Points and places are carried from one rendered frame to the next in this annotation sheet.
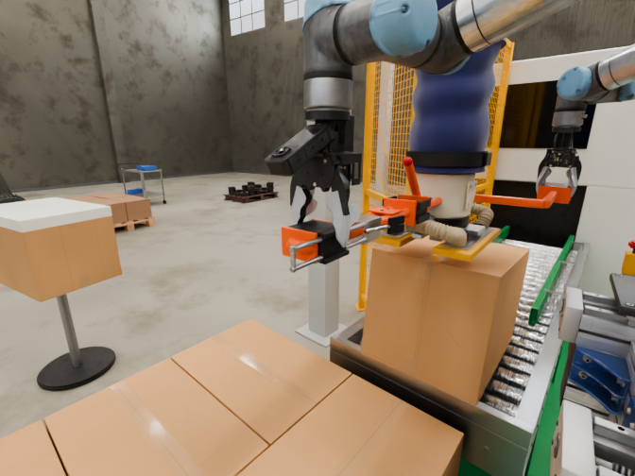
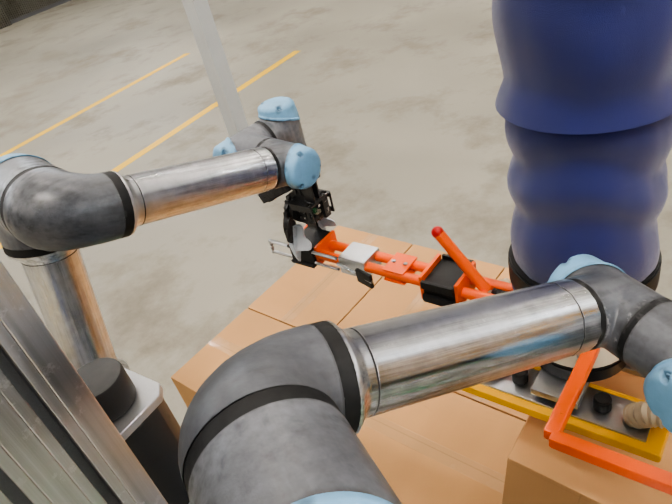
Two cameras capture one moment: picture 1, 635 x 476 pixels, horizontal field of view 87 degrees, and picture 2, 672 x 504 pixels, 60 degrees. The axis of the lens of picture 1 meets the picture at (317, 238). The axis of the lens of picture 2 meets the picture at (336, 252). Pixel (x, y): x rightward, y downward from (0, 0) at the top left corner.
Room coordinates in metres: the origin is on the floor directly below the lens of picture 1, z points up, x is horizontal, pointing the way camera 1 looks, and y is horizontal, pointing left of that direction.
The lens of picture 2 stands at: (0.70, -1.12, 1.95)
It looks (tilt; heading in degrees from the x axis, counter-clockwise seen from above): 35 degrees down; 95
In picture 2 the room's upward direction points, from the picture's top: 15 degrees counter-clockwise
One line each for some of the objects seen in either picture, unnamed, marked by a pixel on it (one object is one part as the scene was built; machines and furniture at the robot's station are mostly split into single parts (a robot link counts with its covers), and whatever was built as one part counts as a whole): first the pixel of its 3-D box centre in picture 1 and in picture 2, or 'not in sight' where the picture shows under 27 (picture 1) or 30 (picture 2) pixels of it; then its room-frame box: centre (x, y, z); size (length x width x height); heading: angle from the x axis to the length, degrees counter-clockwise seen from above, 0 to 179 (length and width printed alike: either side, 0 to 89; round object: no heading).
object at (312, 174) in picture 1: (329, 152); (304, 195); (0.56, -0.02, 1.35); 0.09 x 0.08 x 0.12; 141
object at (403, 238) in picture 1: (409, 226); not in sight; (1.07, -0.30, 1.09); 0.34 x 0.10 x 0.05; 141
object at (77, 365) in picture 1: (68, 324); not in sight; (1.76, 1.48, 0.31); 0.40 x 0.40 x 0.62
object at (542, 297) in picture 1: (564, 268); not in sight; (1.92, -1.53, 0.60); 1.60 x 0.11 x 0.09; 139
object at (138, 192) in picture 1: (142, 183); not in sight; (7.38, 3.86, 0.43); 0.92 x 0.55 x 0.87; 52
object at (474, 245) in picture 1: (470, 235); (559, 393); (0.95, -0.45, 1.09); 0.34 x 0.10 x 0.05; 141
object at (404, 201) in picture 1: (405, 209); (448, 280); (0.81, -0.22, 1.20); 0.10 x 0.08 x 0.06; 51
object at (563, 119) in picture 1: (569, 120); not in sight; (1.06, -0.75, 1.42); 0.08 x 0.08 x 0.05
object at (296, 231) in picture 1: (314, 239); (313, 244); (0.55, 0.01, 1.20); 0.08 x 0.07 x 0.05; 141
